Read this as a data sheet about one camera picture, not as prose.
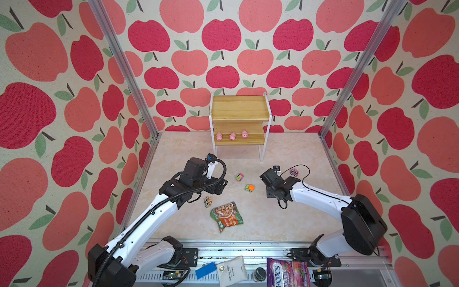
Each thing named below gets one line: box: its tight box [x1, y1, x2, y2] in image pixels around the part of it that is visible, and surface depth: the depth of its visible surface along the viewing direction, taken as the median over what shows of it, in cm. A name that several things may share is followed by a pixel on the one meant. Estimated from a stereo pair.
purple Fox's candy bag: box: [266, 257, 312, 287], surface depth 70 cm
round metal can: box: [252, 266, 267, 283], surface depth 64 cm
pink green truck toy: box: [235, 172, 245, 182], surface depth 100 cm
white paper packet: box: [216, 255, 248, 287], surface depth 72 cm
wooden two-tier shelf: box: [208, 92, 273, 162], surface depth 91 cm
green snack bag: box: [209, 201, 244, 234], surface depth 86 cm
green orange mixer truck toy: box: [245, 184, 256, 193], surface depth 95 cm
